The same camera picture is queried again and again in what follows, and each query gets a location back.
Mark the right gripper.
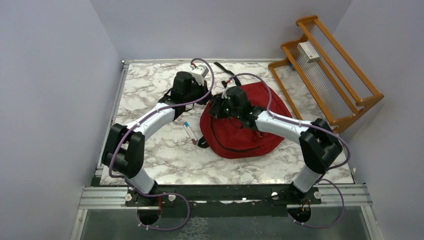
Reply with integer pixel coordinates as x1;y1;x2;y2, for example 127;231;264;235
207;94;241;120

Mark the red backpack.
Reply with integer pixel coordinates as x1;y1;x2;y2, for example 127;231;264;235
198;77;292;159

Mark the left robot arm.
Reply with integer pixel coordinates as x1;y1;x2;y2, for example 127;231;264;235
101;65;212;206

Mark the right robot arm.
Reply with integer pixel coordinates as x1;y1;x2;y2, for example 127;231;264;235
199;82;343;204

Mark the white marker red cap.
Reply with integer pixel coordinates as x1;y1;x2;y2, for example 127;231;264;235
184;122;198;145

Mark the white red small box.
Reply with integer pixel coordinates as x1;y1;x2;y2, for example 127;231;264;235
297;41;320;63

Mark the wooden rack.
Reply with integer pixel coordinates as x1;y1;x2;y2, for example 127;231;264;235
268;15;384;134

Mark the aluminium table frame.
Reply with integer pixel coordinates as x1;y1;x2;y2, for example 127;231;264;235
69;58;382;240

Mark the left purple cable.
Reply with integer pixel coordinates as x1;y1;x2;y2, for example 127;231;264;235
107;57;216;232

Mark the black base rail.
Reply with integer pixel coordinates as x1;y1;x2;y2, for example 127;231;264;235
124;184;322;218

